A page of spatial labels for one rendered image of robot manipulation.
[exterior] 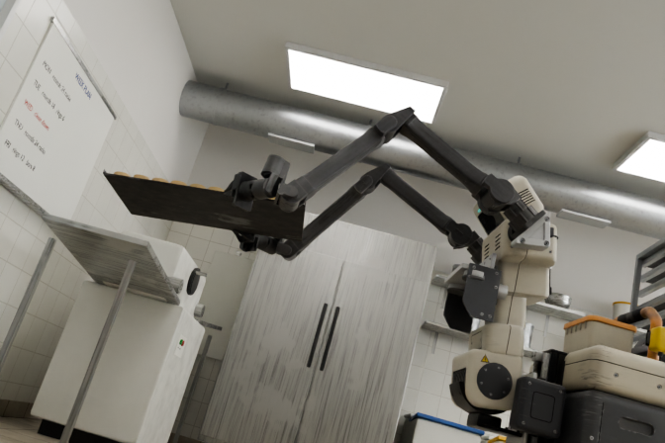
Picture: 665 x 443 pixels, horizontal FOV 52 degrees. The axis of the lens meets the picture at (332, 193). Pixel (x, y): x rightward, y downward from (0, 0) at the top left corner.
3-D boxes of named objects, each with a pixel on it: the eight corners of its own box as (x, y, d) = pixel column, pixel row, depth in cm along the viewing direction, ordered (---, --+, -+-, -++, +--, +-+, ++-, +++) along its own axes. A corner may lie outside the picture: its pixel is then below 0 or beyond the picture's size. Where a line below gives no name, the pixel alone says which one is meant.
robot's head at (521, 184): (527, 227, 235) (504, 191, 239) (549, 210, 216) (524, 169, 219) (493, 246, 232) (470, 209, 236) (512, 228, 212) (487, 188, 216)
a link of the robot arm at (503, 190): (405, 94, 207) (395, 111, 216) (377, 121, 201) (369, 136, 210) (520, 190, 200) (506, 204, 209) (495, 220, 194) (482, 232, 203)
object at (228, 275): (227, 363, 604) (260, 257, 637) (226, 362, 598) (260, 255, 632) (182, 350, 607) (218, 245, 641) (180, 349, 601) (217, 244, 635)
